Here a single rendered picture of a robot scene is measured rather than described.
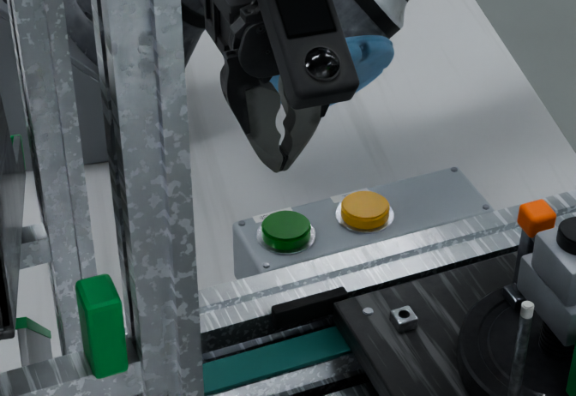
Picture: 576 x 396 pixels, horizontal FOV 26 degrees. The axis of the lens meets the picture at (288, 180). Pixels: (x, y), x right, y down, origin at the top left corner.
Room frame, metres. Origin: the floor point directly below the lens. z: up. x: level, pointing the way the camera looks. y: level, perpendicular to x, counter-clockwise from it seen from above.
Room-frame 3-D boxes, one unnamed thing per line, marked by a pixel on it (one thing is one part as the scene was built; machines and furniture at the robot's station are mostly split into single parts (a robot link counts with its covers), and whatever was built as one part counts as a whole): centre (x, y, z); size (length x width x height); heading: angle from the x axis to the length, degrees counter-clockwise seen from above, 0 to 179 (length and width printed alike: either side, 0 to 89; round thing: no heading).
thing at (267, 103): (0.79, 0.03, 1.07); 0.06 x 0.03 x 0.09; 22
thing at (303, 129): (0.80, 0.00, 1.07); 0.06 x 0.03 x 0.09; 22
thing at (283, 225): (0.77, 0.00, 0.96); 0.04 x 0.04 x 0.02
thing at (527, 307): (0.57, -0.15, 1.03); 0.01 x 0.01 x 0.08
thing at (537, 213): (0.66, -0.17, 1.04); 0.04 x 0.02 x 0.08; 22
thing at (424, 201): (0.80, -0.06, 0.93); 0.21 x 0.07 x 0.06; 112
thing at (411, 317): (0.66, -0.08, 0.97); 0.02 x 0.02 x 0.01; 22
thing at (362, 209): (0.80, -0.06, 0.96); 0.04 x 0.04 x 0.02
